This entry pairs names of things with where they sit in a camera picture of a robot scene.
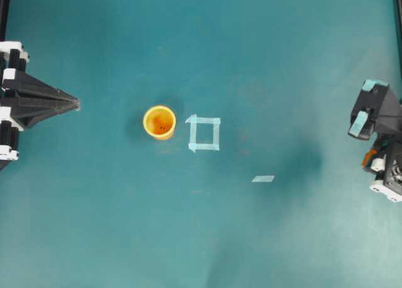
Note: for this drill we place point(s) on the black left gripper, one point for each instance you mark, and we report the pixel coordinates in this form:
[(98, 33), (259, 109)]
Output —
[(14, 80)]

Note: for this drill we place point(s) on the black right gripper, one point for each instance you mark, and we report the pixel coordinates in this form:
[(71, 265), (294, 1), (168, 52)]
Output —
[(378, 110)]

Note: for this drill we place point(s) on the orange cube block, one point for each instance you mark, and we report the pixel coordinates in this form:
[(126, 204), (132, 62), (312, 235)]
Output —
[(369, 156)]

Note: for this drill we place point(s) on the light blue tape strip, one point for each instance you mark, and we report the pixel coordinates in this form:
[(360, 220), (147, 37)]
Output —
[(263, 179)]

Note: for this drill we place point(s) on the orange plastic cup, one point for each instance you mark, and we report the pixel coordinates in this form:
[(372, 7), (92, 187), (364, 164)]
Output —
[(159, 122)]

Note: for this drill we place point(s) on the light blue tape square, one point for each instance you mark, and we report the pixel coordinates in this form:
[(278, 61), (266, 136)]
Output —
[(204, 133)]

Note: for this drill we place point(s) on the black left frame post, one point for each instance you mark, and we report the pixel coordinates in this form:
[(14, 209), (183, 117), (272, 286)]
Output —
[(4, 8)]

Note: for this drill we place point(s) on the black frame post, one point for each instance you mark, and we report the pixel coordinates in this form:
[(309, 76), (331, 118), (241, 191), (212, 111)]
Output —
[(4, 8), (397, 16)]

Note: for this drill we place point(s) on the black right frame post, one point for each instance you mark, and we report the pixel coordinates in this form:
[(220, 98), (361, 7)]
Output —
[(397, 16)]

